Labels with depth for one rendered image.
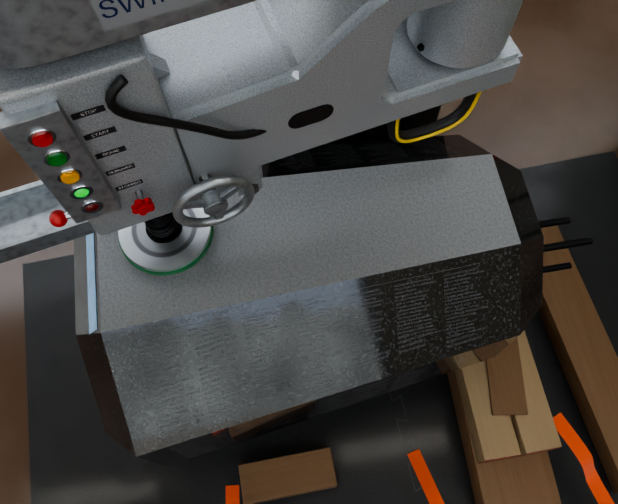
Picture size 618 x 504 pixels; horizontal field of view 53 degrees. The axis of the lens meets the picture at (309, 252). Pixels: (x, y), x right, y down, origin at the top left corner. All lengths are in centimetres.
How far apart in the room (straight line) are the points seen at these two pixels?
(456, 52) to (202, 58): 45
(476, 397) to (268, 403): 77
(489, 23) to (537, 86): 183
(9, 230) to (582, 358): 182
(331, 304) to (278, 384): 24
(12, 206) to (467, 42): 92
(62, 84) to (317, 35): 38
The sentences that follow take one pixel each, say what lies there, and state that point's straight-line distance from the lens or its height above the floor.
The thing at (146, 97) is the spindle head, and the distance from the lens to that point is 92.
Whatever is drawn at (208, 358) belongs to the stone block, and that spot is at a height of 78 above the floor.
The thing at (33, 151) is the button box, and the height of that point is 149.
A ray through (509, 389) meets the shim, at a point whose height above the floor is 24.
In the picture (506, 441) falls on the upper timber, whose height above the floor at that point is 23.
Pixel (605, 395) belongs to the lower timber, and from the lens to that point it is 235.
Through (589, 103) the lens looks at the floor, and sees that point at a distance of 299.
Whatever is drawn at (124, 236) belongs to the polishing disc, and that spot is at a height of 92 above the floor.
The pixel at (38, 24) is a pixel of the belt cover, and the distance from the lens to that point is 80.
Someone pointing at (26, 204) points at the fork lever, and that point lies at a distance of 137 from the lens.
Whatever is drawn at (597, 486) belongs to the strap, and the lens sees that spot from 228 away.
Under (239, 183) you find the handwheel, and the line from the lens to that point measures 107.
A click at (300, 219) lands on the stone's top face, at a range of 151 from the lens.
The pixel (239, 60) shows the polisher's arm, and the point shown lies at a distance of 103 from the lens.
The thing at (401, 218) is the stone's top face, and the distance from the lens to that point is 152.
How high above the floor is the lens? 222
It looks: 67 degrees down
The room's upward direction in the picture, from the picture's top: 1 degrees counter-clockwise
